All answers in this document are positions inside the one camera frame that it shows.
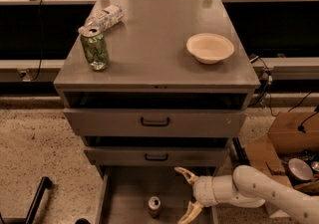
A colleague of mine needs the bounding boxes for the white paper bowl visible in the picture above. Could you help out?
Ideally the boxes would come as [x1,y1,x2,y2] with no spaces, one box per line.
[186,33,234,65]

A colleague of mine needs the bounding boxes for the black cable on left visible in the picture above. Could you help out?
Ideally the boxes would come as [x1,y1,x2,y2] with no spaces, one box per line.
[31,0,54,82]

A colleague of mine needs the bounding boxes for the green soda can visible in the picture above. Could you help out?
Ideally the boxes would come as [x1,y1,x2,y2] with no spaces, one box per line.
[79,26,110,71]

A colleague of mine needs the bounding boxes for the orange soda can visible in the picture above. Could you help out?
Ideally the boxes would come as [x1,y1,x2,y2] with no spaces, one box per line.
[148,196,161,218]

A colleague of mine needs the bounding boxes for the black cables on right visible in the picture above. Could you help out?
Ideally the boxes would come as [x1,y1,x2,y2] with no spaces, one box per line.
[248,54,319,133]

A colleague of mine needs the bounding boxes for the middle grey drawer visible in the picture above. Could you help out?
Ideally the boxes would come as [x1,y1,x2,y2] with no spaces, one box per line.
[84,146,228,167]

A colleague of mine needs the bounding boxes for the grey metal drawer cabinet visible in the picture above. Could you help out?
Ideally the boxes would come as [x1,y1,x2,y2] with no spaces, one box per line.
[53,0,261,224]

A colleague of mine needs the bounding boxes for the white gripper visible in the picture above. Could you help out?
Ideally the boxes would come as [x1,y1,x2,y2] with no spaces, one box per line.
[174,167,217,224]

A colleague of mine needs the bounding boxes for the clear plastic water bottle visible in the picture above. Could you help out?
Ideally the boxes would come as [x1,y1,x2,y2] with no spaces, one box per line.
[85,5,124,31]

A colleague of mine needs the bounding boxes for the top grey drawer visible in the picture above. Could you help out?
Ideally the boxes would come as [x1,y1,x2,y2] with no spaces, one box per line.
[64,109,246,137]

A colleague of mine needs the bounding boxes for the black bar beside cabinet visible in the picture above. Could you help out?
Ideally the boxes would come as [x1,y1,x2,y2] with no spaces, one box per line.
[232,137,250,165]

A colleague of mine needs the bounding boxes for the white bowl in box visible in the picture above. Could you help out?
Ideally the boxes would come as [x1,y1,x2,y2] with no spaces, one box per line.
[288,158,313,181]

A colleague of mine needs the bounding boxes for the open bottom grey drawer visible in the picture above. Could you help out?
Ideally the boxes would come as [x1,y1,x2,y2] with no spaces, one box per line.
[94,165,220,224]

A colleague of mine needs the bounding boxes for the black metal stand leg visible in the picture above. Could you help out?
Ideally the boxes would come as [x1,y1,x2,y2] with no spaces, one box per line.
[0,176,53,224]

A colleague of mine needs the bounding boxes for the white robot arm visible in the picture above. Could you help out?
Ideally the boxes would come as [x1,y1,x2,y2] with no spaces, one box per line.
[174,165,319,224]

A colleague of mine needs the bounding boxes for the brown cardboard box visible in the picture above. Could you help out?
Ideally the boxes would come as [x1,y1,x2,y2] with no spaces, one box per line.
[245,112,319,187]

